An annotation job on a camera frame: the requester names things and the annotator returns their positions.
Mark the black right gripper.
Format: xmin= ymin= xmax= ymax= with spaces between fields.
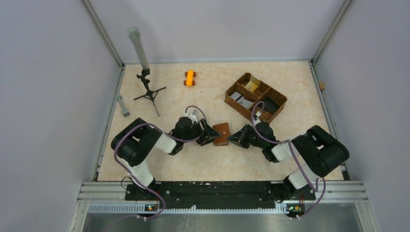
xmin=227 ymin=123 xmax=265 ymax=149

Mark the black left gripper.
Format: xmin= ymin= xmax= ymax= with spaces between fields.
xmin=182 ymin=118 xmax=221 ymax=145

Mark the brown leather card holder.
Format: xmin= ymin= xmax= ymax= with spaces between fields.
xmin=212 ymin=122 xmax=231 ymax=146

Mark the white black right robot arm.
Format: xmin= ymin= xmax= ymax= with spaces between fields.
xmin=227 ymin=122 xmax=350 ymax=199

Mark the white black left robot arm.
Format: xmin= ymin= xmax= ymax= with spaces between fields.
xmin=111 ymin=115 xmax=221 ymax=200

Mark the black card in basket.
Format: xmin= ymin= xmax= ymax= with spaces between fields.
xmin=262 ymin=97 xmax=280 ymax=114

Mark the woven wicker divided basket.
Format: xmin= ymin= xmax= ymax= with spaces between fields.
xmin=224 ymin=72 xmax=288 ymax=123

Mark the orange toy car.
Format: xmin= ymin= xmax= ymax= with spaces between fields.
xmin=183 ymin=70 xmax=196 ymax=87

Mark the small wooden block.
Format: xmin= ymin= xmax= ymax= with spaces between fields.
xmin=318 ymin=81 xmax=325 ymax=91

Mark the black tripod with grey tube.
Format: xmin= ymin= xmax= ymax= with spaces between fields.
xmin=127 ymin=26 xmax=166 ymax=116

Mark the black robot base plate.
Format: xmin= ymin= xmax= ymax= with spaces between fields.
xmin=125 ymin=181 xmax=316 ymax=209

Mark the grey metal bracket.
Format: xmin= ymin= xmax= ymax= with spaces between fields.
xmin=116 ymin=95 xmax=130 ymax=117

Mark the aluminium frame rail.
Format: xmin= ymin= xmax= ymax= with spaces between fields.
xmin=308 ymin=60 xmax=368 ymax=203

